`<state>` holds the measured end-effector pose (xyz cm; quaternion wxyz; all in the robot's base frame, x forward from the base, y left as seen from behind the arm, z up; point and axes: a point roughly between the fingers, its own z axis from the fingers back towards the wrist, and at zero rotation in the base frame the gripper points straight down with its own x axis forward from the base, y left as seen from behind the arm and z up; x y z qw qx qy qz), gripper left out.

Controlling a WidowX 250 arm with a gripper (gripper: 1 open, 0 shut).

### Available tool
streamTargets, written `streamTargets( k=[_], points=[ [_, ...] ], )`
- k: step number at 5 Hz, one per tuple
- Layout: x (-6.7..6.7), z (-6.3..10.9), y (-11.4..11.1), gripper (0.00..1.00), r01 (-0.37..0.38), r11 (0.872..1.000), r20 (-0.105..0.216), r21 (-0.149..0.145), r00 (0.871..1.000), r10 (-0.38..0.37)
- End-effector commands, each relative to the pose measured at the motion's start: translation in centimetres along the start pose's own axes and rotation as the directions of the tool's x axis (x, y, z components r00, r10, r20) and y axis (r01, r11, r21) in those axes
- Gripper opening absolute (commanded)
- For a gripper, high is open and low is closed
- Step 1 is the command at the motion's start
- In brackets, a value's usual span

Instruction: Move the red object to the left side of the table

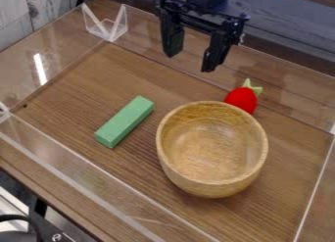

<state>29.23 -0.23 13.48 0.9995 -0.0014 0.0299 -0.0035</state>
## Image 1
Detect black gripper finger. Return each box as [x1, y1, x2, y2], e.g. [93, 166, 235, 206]
[160, 10, 184, 58]
[201, 22, 239, 73]

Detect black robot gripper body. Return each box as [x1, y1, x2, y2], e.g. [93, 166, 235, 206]
[159, 0, 249, 43]

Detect red plush strawberry toy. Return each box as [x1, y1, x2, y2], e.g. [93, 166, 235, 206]
[224, 78, 263, 115]

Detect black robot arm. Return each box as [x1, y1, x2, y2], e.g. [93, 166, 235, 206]
[157, 0, 249, 73]

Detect wooden bowl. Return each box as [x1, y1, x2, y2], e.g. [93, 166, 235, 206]
[156, 101, 268, 198]

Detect green rectangular block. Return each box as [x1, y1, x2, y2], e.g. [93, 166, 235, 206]
[94, 96, 155, 148]

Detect clear acrylic tray walls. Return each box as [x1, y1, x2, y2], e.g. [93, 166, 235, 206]
[0, 0, 335, 242]

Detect clear acrylic corner bracket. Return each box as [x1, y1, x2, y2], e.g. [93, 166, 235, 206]
[81, 4, 128, 42]

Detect black cable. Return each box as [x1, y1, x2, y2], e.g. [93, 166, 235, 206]
[0, 214, 44, 242]

